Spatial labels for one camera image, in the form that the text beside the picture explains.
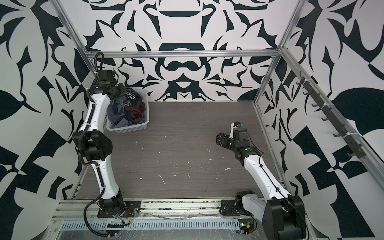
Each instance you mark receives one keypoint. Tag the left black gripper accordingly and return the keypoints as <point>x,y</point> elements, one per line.
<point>122,86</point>

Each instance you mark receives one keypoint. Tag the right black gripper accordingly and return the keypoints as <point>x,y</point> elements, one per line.
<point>227,138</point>

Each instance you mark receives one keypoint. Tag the blue-grey tank top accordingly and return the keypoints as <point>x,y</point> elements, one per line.
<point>116,113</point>

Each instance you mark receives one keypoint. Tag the white plastic laundry basket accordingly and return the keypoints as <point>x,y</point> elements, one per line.
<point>135,127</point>

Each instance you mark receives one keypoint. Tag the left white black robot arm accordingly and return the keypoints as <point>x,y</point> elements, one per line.
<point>94,148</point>

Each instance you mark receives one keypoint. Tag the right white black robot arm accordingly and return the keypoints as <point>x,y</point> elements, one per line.
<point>282,215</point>

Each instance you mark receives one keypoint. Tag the dark navy tank top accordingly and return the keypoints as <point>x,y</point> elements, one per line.
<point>133,98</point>

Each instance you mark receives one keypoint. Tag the maroon tank top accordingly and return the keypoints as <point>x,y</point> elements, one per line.
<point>136,114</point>

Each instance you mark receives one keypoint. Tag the green circuit board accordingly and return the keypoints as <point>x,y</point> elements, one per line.
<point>247,226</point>

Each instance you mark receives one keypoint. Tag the aluminium frame back crossbar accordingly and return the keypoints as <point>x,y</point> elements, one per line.
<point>190,53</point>

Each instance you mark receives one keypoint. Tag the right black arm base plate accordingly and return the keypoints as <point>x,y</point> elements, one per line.
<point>230,208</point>

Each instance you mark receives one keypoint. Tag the grey wall hook rack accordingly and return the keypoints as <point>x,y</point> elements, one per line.
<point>333,115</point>

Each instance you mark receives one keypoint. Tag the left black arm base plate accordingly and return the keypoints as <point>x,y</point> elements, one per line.
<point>125,210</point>

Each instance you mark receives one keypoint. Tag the aluminium front rail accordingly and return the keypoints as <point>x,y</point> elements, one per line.
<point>149,208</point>

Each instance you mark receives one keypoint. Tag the white slotted cable duct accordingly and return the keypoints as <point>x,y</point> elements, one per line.
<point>185,224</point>

